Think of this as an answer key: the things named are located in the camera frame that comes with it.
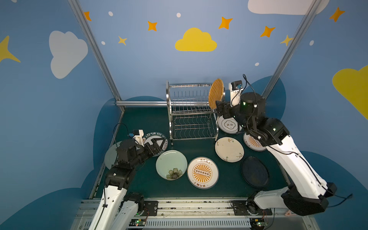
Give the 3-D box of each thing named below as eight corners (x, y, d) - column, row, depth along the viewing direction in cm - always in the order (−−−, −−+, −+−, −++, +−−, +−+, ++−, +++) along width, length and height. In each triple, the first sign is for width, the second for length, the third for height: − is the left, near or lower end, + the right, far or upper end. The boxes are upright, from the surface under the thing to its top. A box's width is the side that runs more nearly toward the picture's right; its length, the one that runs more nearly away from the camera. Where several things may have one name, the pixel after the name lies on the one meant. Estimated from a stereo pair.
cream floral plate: (217, 162, 93) (217, 161, 91) (213, 139, 104) (214, 137, 102) (246, 162, 93) (247, 161, 91) (239, 139, 104) (240, 137, 102)
